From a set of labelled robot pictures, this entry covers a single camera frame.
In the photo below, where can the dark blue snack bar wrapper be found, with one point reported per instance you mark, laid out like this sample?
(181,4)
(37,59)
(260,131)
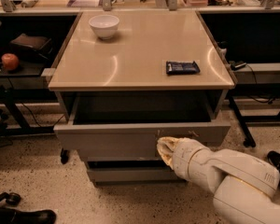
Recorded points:
(182,68)

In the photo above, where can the grey middle drawer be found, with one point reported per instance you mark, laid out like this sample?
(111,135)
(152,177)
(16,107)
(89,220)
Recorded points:
(120,158)

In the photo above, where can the white ceramic bowl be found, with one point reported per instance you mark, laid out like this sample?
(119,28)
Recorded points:
(104,26)

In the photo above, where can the grey drawer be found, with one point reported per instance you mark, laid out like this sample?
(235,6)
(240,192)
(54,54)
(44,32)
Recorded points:
(129,123)
(131,175)
(120,158)

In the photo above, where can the small black device on shelf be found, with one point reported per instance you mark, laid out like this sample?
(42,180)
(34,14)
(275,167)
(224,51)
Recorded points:
(237,65)

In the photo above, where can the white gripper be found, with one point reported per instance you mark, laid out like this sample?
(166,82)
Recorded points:
(184,157)

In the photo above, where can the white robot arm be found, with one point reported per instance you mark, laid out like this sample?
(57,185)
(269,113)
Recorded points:
(243,185)

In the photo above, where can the grey top drawer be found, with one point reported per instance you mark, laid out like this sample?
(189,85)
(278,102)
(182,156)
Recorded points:
(129,123)

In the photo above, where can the beige top drawer cabinet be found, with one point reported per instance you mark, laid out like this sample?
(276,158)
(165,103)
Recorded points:
(135,60)

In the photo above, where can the dark box on shelf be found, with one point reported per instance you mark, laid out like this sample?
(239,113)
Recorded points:
(31,48)

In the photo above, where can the black tray under apple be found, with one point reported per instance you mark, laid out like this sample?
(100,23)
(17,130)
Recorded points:
(24,69)

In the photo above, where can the grey bottom drawer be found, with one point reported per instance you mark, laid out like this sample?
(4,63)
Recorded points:
(131,175)

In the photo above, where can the red apple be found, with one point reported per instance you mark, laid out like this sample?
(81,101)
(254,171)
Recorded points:
(10,61)

